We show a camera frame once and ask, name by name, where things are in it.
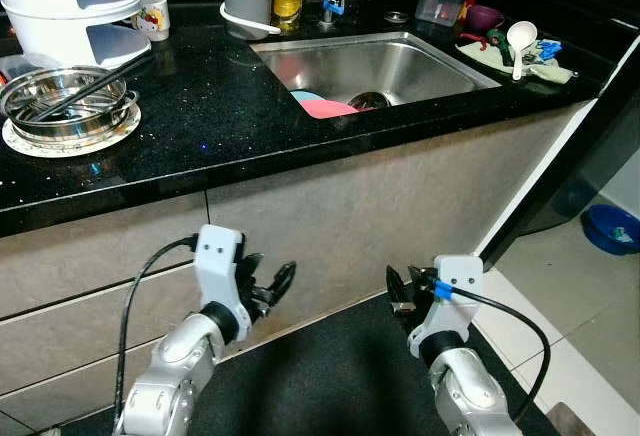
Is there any purple cup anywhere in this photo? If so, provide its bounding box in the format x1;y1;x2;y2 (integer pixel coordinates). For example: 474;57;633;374
464;4;504;33

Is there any black ladle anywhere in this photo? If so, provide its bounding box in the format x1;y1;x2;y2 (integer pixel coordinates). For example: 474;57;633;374
35;51;158;122

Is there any blue plastic basin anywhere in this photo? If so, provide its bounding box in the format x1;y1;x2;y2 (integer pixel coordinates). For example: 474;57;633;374
581;203;640;256

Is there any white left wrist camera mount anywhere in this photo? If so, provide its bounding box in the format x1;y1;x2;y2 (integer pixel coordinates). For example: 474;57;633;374
193;224;251;319

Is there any small steel bowl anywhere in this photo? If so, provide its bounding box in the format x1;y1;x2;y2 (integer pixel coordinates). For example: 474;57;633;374
345;90;394;112

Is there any green handled tool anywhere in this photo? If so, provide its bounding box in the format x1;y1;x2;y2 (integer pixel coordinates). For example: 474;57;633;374
485;28;516;67

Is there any grey counter cabinet front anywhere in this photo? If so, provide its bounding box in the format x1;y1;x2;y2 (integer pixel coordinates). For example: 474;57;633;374
0;96;596;432

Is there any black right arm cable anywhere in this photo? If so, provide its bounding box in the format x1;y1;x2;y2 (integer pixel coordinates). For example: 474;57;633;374
435;281;553;427

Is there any black floor mat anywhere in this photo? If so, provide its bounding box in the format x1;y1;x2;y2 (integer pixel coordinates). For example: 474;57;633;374
55;291;561;436

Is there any white rice spoon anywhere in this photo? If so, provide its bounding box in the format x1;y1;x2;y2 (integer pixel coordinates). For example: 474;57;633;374
506;20;540;81

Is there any red handled utensil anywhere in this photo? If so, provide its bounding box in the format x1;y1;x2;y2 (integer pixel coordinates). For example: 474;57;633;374
460;30;491;49

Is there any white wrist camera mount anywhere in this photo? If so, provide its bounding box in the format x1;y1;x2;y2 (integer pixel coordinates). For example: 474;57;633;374
193;224;251;319
408;254;486;357

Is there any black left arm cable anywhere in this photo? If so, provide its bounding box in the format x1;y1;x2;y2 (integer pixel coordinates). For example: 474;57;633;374
113;236;199;427

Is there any large steel bowl with rack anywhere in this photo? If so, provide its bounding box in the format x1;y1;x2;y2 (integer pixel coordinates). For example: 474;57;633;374
0;66;141;143

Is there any brown doormat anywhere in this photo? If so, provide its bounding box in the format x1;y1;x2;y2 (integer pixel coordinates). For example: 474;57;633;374
545;401;596;436

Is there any small blue plastic item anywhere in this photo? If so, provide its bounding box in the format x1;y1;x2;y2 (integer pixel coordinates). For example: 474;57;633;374
536;40;563;63

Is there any stainless steel sink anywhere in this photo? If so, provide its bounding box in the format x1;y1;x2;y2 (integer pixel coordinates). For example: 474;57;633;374
248;30;503;119

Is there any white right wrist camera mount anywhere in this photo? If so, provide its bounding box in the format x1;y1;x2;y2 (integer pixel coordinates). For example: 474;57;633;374
408;254;486;357

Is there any steel faucet with blue clip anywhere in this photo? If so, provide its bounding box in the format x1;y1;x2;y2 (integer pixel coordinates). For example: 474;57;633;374
317;0;351;32

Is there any teal plate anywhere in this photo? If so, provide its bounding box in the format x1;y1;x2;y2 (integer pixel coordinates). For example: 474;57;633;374
289;89;326;105

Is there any white patterned plate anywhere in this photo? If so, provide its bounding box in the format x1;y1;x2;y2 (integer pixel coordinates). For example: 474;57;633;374
2;101;143;160

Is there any pink plate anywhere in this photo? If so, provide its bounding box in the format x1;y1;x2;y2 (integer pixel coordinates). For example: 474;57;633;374
298;98;361;120

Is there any pale green cloth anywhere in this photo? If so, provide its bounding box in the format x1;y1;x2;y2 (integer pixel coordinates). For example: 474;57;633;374
456;38;578;86

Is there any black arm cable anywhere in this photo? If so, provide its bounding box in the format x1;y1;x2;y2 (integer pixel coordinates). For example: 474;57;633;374
435;281;553;427
113;236;199;427

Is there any white printed mug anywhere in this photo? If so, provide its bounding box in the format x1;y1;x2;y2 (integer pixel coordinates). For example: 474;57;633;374
130;0;171;42

